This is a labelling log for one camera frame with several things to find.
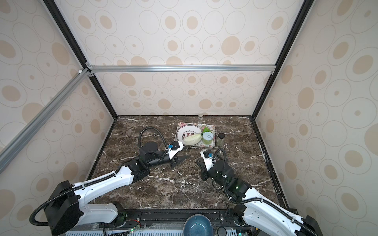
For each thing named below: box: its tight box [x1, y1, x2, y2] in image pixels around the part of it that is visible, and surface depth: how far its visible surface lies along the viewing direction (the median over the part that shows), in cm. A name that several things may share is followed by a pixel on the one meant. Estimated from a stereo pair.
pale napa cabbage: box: [183, 133, 202, 146], surface depth 104 cm
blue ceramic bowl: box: [183, 214, 214, 236], surface depth 71 cm
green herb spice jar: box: [216, 132, 225, 148], surface depth 99 cm
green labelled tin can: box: [202, 131, 214, 146], surface depth 102 cm
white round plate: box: [175, 123, 203, 146], surface depth 111 cm
